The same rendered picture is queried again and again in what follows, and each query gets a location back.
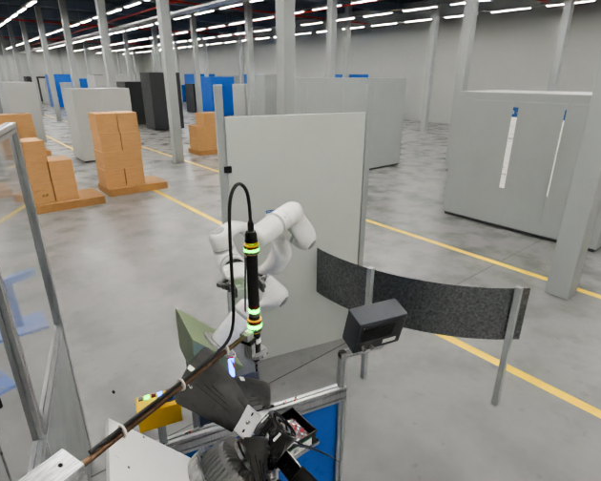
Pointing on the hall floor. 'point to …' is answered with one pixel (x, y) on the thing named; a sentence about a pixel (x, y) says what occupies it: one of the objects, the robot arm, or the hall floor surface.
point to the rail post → (340, 440)
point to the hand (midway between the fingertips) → (249, 288)
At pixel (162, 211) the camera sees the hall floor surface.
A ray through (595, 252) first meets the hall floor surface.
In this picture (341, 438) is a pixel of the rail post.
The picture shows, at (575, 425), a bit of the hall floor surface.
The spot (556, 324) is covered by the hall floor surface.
